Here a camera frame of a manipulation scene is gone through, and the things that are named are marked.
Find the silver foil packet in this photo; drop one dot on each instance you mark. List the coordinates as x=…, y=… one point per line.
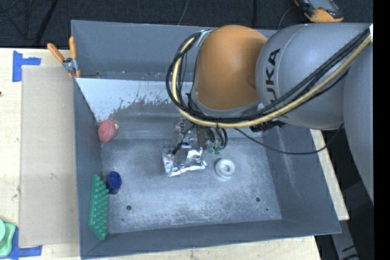
x=186, y=165

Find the grey metal bin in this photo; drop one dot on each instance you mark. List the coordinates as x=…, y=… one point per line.
x=182, y=207

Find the red toy fruit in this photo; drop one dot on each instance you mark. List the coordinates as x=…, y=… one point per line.
x=106, y=131

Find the blue cup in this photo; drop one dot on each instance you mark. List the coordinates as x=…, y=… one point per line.
x=114, y=181

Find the green studded flat plate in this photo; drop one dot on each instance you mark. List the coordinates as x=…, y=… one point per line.
x=98, y=207

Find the pale brown cardboard board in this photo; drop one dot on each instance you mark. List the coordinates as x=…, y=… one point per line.
x=45, y=146

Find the pale green plastic object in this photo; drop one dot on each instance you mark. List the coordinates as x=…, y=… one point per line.
x=6, y=236

